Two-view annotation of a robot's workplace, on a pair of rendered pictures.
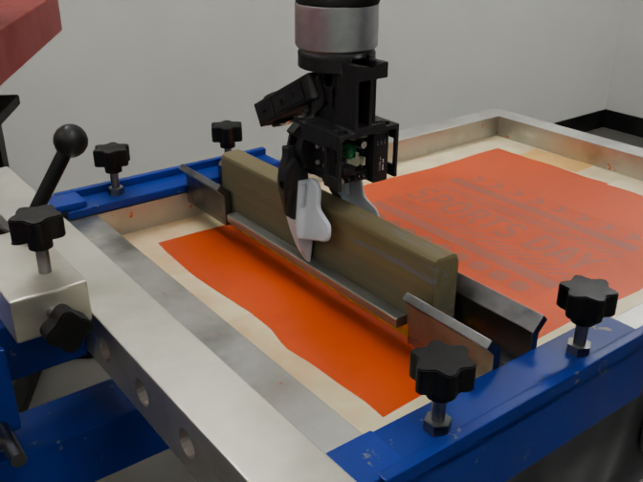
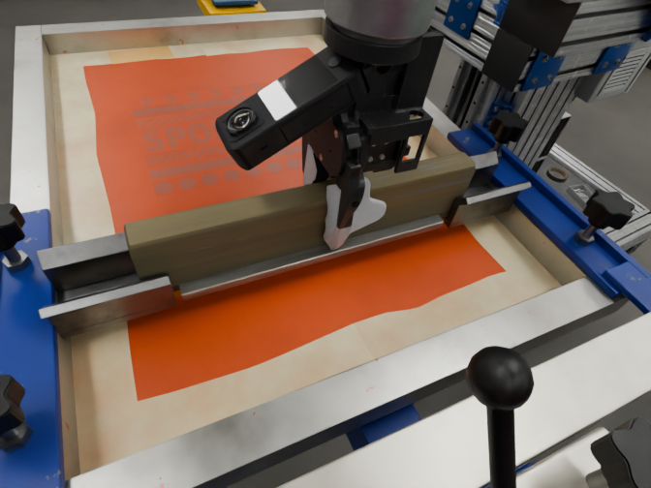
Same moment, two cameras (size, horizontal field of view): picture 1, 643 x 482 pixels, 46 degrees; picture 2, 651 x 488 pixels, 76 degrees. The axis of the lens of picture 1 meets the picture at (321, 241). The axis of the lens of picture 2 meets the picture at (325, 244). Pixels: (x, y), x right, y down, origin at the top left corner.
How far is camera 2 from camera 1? 0.74 m
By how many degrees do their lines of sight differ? 68
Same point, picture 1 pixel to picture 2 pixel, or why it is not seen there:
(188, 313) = (416, 368)
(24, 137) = not seen: outside the picture
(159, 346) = (606, 377)
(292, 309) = (353, 289)
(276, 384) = (532, 316)
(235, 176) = (175, 251)
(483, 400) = (549, 211)
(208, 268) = (241, 348)
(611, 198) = (232, 64)
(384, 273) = (421, 202)
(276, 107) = (291, 134)
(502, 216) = not seen: hidden behind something
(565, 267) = not seen: hidden behind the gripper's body
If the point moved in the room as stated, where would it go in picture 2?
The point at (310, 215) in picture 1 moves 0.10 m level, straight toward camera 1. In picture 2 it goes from (360, 210) to (465, 232)
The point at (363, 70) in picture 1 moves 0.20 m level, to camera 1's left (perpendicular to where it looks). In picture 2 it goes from (437, 36) to (420, 212)
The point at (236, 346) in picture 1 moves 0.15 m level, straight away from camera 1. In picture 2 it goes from (478, 334) to (319, 313)
